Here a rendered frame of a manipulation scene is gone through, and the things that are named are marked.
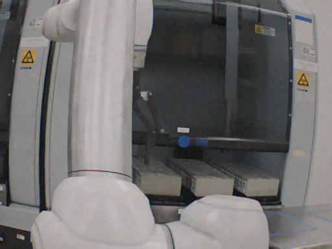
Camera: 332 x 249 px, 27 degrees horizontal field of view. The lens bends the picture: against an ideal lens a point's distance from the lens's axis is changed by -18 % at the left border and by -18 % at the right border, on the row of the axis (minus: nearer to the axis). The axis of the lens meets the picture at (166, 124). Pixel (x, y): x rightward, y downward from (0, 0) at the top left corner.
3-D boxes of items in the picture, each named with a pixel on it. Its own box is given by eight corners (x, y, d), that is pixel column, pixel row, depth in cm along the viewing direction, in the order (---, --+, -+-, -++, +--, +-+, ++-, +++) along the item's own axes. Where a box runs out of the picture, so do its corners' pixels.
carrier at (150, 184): (179, 197, 225) (181, 176, 225) (180, 198, 223) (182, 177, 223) (137, 194, 223) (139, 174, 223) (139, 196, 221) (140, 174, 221)
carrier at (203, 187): (231, 198, 228) (233, 178, 227) (232, 199, 226) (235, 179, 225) (192, 197, 226) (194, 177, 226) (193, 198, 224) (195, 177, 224)
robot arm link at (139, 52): (149, 46, 183) (146, 71, 183) (144, 47, 192) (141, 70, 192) (110, 45, 181) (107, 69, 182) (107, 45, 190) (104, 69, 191)
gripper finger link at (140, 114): (122, 96, 190) (127, 92, 190) (151, 135, 191) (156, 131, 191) (124, 96, 186) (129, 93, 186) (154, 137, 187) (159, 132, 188)
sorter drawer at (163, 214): (113, 192, 282) (115, 168, 281) (152, 196, 284) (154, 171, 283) (139, 230, 210) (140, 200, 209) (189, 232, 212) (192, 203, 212)
